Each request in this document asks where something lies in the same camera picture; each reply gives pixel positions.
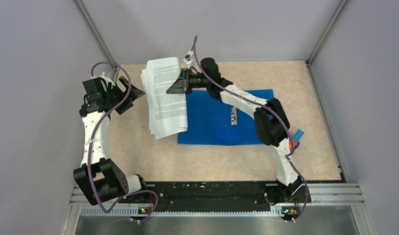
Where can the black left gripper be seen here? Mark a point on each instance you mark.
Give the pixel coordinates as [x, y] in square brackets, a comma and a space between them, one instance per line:
[135, 93]

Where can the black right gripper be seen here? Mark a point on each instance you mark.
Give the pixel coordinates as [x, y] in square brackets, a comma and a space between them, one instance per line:
[182, 84]

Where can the white printed paper stack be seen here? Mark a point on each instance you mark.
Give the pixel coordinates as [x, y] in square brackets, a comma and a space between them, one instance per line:
[167, 112]

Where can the blue plastic file folder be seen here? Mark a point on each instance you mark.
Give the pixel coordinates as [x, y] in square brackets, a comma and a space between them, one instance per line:
[209, 123]

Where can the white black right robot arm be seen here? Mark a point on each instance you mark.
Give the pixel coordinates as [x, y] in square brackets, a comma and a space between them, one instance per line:
[271, 123]

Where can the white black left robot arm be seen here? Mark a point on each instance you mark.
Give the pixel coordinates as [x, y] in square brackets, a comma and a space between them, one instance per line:
[98, 175]

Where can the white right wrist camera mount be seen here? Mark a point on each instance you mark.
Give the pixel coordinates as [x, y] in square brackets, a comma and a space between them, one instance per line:
[188, 59]

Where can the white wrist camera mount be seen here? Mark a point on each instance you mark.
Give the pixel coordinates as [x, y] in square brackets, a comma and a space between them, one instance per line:
[188, 59]
[105, 79]

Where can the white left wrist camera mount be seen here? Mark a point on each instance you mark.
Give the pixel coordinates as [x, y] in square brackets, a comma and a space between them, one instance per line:
[105, 79]

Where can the grey left frame post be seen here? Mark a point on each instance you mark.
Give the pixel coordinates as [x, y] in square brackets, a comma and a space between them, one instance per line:
[93, 30]

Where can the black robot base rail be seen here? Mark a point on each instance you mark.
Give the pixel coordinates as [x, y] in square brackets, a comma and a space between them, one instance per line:
[218, 196]

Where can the grey aluminium frame post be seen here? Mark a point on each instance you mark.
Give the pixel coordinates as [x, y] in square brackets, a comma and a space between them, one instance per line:
[329, 27]

